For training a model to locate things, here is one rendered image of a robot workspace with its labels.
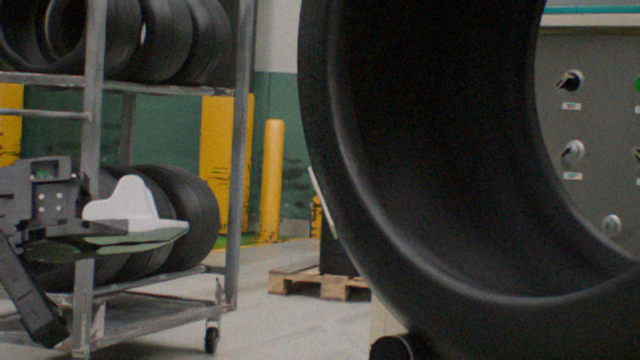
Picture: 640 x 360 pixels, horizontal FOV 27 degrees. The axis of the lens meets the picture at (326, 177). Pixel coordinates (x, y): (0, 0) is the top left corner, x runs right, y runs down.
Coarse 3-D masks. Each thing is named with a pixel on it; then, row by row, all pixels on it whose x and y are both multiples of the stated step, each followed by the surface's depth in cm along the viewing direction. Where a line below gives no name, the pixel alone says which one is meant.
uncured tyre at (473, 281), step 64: (320, 0) 117; (384, 0) 131; (448, 0) 137; (512, 0) 137; (320, 64) 117; (384, 64) 132; (448, 64) 138; (512, 64) 137; (320, 128) 117; (384, 128) 131; (448, 128) 138; (512, 128) 137; (384, 192) 128; (448, 192) 135; (512, 192) 136; (384, 256) 112; (448, 256) 128; (512, 256) 133; (576, 256) 131; (448, 320) 107; (512, 320) 103; (576, 320) 99
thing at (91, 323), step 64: (0, 0) 499; (64, 0) 535; (128, 0) 494; (192, 0) 560; (64, 64) 488; (128, 64) 526; (192, 64) 561; (128, 128) 610; (192, 192) 566; (128, 256) 507; (192, 256) 568; (0, 320) 521; (128, 320) 538; (192, 320) 557
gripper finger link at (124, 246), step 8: (152, 200) 123; (152, 208) 122; (184, 232) 120; (96, 248) 122; (104, 248) 121; (112, 248) 121; (120, 248) 121; (128, 248) 121; (136, 248) 122; (144, 248) 122; (152, 248) 122
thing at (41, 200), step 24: (0, 168) 121; (24, 168) 119; (0, 192) 120; (24, 192) 118; (48, 192) 119; (72, 192) 119; (0, 216) 120; (24, 216) 118; (48, 216) 119; (72, 216) 118; (24, 240) 117; (48, 240) 117
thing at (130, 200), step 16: (128, 176) 120; (128, 192) 119; (144, 192) 119; (96, 208) 119; (112, 208) 119; (128, 208) 119; (144, 208) 119; (144, 224) 118; (160, 224) 118; (176, 224) 119; (96, 240) 118; (112, 240) 118; (128, 240) 119; (144, 240) 119; (160, 240) 119
